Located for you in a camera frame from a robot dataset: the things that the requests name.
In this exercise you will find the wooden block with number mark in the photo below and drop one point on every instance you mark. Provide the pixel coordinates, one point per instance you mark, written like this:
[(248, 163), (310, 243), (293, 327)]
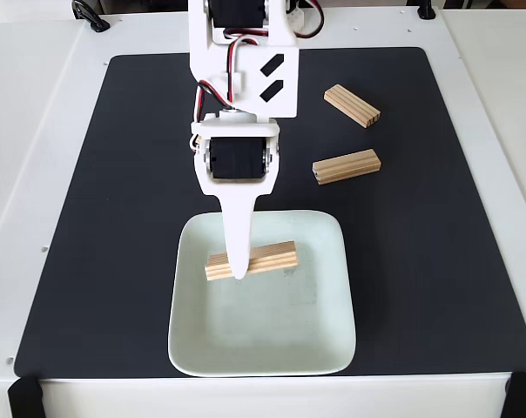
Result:
[(276, 257)]

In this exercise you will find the pale green square plate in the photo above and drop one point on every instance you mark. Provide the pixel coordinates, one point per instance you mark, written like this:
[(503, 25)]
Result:
[(263, 331)]

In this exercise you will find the black table mat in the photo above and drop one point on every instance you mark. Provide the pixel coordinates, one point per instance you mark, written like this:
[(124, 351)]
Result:
[(115, 217)]

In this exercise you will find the white toy brick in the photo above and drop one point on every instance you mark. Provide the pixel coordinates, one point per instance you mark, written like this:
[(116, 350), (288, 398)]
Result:
[(301, 22)]

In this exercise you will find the black clamp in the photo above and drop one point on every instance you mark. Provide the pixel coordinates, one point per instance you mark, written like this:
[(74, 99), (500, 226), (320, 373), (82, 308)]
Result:
[(426, 12)]

